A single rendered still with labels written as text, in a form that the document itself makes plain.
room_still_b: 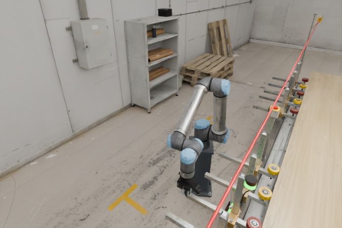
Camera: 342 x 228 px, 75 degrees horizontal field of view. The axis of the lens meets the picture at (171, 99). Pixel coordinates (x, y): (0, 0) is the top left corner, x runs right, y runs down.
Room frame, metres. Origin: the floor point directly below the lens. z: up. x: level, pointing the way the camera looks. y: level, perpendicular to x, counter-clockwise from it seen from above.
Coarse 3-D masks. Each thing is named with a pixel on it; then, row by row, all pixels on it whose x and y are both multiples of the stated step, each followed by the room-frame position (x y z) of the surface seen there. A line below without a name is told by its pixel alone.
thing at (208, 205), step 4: (188, 196) 0.99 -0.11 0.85; (192, 196) 0.98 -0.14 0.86; (196, 196) 0.98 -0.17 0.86; (192, 200) 0.97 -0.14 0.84; (196, 200) 0.96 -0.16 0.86; (200, 200) 0.96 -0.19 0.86; (204, 200) 0.96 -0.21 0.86; (200, 204) 0.94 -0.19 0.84; (204, 204) 0.93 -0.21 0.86; (208, 204) 0.93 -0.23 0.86; (212, 204) 0.93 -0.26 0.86; (208, 208) 0.91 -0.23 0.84; (212, 208) 0.90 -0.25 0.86; (220, 212) 0.87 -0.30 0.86; (240, 220) 0.82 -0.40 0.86; (236, 224) 0.81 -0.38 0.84; (240, 224) 0.80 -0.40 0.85; (244, 224) 0.79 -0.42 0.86
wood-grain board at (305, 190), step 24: (312, 72) 3.11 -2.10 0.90; (312, 96) 2.33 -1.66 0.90; (336, 96) 2.33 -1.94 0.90; (312, 120) 1.82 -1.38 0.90; (336, 120) 1.82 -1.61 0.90; (288, 144) 1.46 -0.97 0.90; (312, 144) 1.46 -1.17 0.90; (336, 144) 1.46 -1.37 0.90; (288, 168) 1.19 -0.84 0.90; (312, 168) 1.19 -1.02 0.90; (336, 168) 1.19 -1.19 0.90; (288, 192) 0.98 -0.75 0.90; (312, 192) 0.98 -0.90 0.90; (336, 192) 0.98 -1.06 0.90; (288, 216) 0.82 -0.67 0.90; (312, 216) 0.82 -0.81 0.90; (336, 216) 0.82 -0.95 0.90
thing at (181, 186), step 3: (180, 177) 1.04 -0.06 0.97; (180, 180) 1.02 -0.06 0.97; (183, 180) 1.01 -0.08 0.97; (177, 183) 1.01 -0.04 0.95; (180, 183) 1.00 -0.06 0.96; (183, 183) 1.00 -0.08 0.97; (186, 183) 1.00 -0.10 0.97; (177, 186) 1.01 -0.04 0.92; (180, 186) 1.01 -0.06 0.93; (183, 186) 0.99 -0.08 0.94; (186, 186) 0.98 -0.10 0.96; (189, 186) 0.99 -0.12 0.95; (189, 189) 0.99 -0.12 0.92
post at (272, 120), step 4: (272, 120) 1.49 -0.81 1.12; (268, 124) 1.50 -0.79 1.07; (272, 124) 1.48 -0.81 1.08; (268, 128) 1.50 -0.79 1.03; (272, 128) 1.51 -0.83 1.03; (268, 132) 1.49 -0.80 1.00; (268, 136) 1.49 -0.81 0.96; (268, 140) 1.48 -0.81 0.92; (268, 144) 1.51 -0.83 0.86; (264, 148) 1.49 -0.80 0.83; (264, 152) 1.49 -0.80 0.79; (264, 156) 1.48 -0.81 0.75; (264, 160) 1.47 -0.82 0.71
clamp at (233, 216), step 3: (231, 210) 0.88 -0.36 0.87; (240, 210) 0.88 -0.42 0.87; (231, 213) 0.86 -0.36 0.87; (234, 213) 0.86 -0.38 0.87; (231, 216) 0.84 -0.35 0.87; (234, 216) 0.84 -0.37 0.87; (237, 216) 0.84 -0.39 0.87; (234, 219) 0.82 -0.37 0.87; (228, 222) 0.80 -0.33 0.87; (231, 222) 0.80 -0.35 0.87; (234, 222) 0.80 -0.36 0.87; (228, 225) 0.80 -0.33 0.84; (231, 225) 0.79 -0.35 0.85; (234, 225) 0.79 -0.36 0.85
